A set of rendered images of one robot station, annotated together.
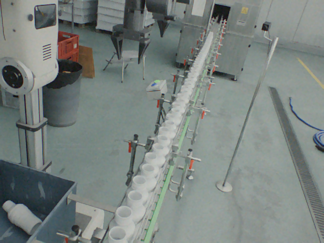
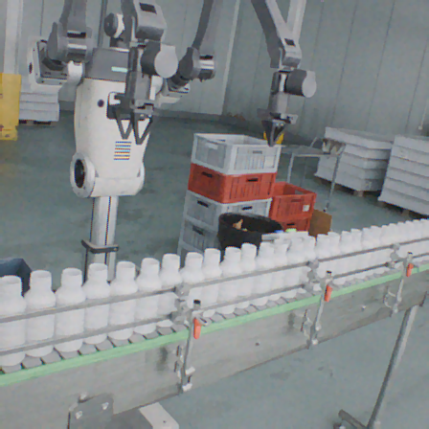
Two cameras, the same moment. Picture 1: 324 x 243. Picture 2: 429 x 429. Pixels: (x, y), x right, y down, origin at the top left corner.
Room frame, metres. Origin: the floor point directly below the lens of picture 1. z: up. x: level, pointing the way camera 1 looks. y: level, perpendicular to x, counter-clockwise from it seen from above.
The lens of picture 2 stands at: (0.16, -0.71, 1.57)
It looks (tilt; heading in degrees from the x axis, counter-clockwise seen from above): 16 degrees down; 41
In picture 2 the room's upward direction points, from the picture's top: 9 degrees clockwise
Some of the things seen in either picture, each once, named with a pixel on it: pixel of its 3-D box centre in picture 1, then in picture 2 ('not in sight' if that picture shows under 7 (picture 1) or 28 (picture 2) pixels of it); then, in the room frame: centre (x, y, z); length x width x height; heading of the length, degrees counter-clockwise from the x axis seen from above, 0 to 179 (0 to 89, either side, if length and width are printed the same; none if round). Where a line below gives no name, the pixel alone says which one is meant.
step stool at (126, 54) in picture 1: (124, 63); not in sight; (4.59, 0.80, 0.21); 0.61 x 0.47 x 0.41; 45
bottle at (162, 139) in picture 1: (158, 157); (146, 296); (0.81, -0.01, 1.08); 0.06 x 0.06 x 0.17
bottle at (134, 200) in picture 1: (131, 219); (9, 321); (0.51, 0.03, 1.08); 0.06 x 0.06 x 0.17
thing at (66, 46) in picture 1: (56, 43); (278, 200); (3.79, 1.63, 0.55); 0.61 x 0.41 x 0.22; 175
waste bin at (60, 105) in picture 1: (60, 94); (242, 264); (2.74, 1.13, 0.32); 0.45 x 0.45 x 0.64
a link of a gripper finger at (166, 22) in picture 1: (161, 25); (271, 129); (1.28, 0.08, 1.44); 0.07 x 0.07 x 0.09; 81
